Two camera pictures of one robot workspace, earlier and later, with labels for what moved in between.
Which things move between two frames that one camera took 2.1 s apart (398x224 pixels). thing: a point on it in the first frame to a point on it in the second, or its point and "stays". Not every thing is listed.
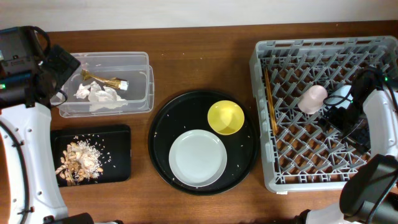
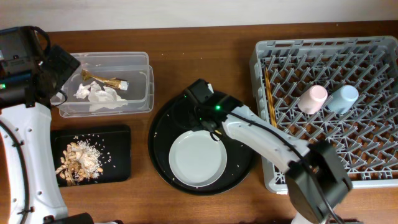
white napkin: x=100 y=97 stays
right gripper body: x=351 y=123 to x=199 y=117
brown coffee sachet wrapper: x=114 y=82 stays
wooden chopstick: x=275 y=127 stays
